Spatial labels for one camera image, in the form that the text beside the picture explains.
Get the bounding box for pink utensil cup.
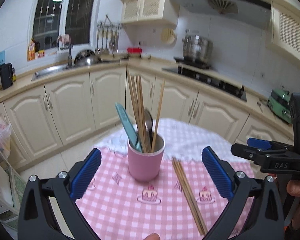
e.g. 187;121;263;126
127;134;166;182

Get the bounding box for cream lower kitchen cabinets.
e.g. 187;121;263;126
0;63;293;171

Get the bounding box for steel kitchen sink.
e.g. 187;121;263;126
31;64;68;81

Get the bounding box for kitchen faucet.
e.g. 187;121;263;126
60;42;73;68

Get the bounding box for dark kitchen window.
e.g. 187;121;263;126
31;0;94;52

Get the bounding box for person's left hand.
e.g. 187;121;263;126
143;233;160;240

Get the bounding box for green appliance on counter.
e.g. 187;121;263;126
267;88;292;124

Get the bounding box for pink checkered tablecloth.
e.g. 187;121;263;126
76;146;227;239

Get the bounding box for white fringed cloth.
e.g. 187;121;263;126
158;118;248;163

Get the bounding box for white plastic bag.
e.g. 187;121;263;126
0;118;12;158

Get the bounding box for black gas stove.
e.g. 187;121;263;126
162;57;247;102

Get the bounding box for teal spatula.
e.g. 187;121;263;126
115;102;142;152

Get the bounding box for stainless steel stock pot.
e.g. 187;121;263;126
182;29;213;64

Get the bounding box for dark metal spoon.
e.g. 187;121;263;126
144;108;153;148

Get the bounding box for round woven trivet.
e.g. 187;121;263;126
160;28;177;45

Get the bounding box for black knife block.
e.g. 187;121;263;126
0;63;13;90

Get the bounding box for range hood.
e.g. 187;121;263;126
173;0;271;29

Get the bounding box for steel wok in sink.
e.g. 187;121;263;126
74;49;101;67

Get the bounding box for orange food package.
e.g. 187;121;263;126
27;39;36;61

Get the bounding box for red box on counter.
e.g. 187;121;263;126
127;47;142;58

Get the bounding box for hanging utensil rack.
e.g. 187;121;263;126
95;14;122;55

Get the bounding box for upper right wall cabinet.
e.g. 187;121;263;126
267;2;300;69

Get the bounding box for cream upper wall cabinet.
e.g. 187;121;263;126
121;0;179;26

